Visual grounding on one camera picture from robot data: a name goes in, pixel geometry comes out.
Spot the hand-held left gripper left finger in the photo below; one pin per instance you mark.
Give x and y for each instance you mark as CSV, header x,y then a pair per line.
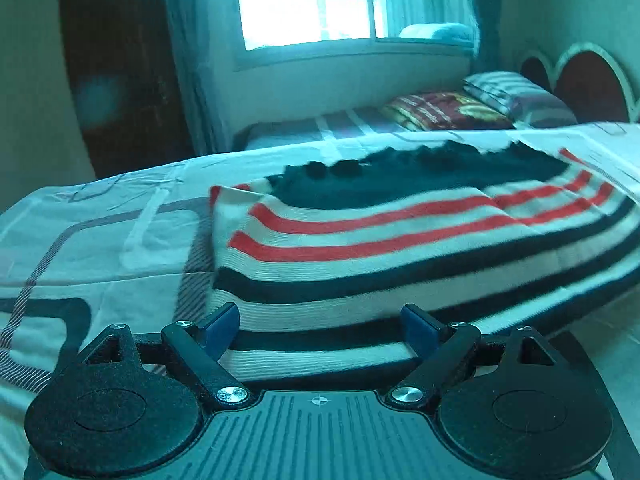
x,y
222,329

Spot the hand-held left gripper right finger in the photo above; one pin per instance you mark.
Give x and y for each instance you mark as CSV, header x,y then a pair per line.
x,y
420,329

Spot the striped knit sweater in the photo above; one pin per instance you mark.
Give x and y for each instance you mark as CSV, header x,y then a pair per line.
x,y
400,240

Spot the printed bed sheet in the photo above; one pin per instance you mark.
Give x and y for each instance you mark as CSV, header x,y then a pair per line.
x,y
100,240

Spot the striped mattress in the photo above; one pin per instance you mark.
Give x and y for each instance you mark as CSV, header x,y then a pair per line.
x,y
325,127

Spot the striped pillow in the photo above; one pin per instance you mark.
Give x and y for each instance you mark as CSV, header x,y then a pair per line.
x,y
520,97

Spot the teal curtain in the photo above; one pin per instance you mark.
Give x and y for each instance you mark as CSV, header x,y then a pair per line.
x,y
485,15
200,60

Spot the dark wooden door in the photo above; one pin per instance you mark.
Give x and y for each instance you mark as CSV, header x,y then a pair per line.
x,y
125,70

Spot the folded light blanket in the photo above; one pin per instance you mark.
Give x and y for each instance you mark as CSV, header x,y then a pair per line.
x,y
437,32

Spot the red scalloped headboard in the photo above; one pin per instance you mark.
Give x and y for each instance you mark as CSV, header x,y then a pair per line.
x,y
590,85

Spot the window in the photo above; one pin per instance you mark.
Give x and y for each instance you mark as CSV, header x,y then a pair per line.
x,y
310,0

